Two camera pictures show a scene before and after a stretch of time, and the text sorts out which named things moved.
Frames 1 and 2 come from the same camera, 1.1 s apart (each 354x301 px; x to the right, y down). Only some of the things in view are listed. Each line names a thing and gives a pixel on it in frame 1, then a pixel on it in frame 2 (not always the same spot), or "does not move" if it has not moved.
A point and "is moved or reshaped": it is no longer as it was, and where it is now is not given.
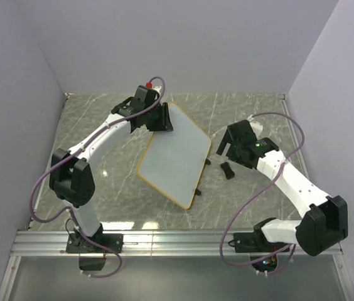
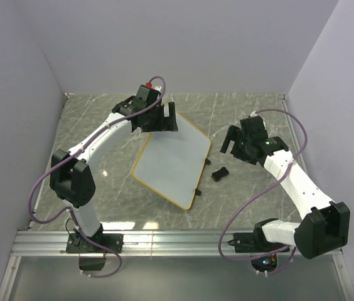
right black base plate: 255,242 does not move
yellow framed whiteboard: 173,160 is moved or reshaped
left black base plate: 113,243 does not move
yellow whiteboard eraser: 227,170 to 218,175
